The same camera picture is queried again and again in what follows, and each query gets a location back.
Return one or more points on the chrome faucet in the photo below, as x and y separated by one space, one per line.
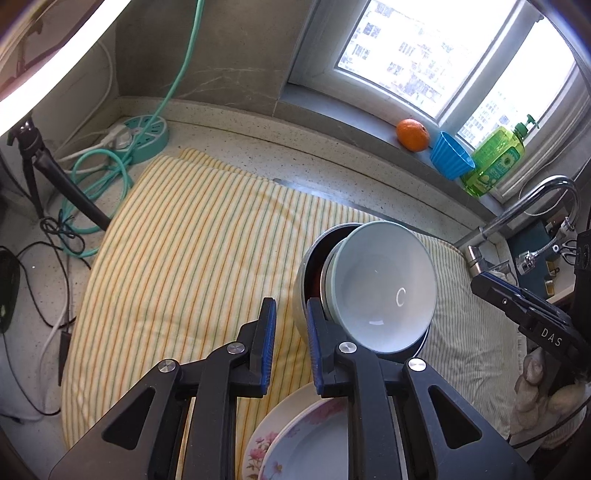
521 205

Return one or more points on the small red bowl steel inside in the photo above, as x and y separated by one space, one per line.
316 277

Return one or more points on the yellow striped towel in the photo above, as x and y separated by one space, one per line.
184 258

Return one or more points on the person's right hand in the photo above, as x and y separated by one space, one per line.
531 397

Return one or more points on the blue ribbed cup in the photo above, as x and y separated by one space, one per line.
450 154

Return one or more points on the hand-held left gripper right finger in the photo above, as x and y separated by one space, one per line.
315 341

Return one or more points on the green dish soap bottle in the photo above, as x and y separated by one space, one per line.
496 159

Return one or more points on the small white bowl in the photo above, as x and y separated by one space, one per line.
383 286

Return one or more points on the grey window sill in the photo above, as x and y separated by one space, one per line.
332 110

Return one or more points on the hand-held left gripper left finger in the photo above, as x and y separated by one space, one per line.
270 341

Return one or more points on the plate small pink flowers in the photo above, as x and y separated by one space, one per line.
263 443

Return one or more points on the black oval device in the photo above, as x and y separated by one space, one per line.
8 290

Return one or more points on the white plug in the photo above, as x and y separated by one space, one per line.
117 137

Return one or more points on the dark teal utensil holder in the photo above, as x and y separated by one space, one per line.
531 235

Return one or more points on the plate large pink flowers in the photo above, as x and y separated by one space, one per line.
309 443

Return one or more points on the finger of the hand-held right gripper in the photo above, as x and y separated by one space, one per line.
549 310
531 323

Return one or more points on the window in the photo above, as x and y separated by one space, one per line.
415 50

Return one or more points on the round teal power strip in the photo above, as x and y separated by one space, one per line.
150 136

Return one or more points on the scissors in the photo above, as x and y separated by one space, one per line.
568 251

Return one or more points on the large steel bowl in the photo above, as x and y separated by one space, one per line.
302 286

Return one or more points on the orange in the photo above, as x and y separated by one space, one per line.
412 134

